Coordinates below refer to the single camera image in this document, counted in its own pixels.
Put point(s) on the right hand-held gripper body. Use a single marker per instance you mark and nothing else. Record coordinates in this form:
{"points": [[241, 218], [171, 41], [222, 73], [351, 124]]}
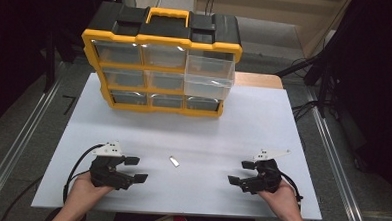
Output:
{"points": [[266, 178]]}

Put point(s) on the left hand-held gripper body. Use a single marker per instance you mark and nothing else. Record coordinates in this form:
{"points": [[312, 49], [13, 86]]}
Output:
{"points": [[106, 173]]}

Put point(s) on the small metal piece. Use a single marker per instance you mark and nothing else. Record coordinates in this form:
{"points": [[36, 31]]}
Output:
{"points": [[174, 161]]}

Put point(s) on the clear plastic drawer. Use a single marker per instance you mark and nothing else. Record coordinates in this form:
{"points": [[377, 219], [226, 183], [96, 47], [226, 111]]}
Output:
{"points": [[208, 78]]}

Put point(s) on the person's right hand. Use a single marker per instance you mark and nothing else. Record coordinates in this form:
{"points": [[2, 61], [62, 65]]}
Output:
{"points": [[285, 201]]}

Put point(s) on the person's left hand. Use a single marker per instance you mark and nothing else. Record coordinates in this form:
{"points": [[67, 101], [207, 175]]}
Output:
{"points": [[82, 190]]}

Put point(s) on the white table board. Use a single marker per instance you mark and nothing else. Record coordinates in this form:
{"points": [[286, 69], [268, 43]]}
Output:
{"points": [[199, 132]]}

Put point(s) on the group of closed clear drawers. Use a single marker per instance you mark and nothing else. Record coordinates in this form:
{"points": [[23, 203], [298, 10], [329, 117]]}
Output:
{"points": [[119, 52]]}

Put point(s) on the black metal stand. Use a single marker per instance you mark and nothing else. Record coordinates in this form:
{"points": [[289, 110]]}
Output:
{"points": [[324, 72]]}

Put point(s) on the yellow black drawer organizer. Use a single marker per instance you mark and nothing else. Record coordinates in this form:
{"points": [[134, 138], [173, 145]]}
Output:
{"points": [[164, 27]]}

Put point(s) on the metal floor rail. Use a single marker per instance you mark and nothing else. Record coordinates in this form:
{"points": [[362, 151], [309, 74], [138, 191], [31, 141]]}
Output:
{"points": [[340, 170], [18, 149]]}

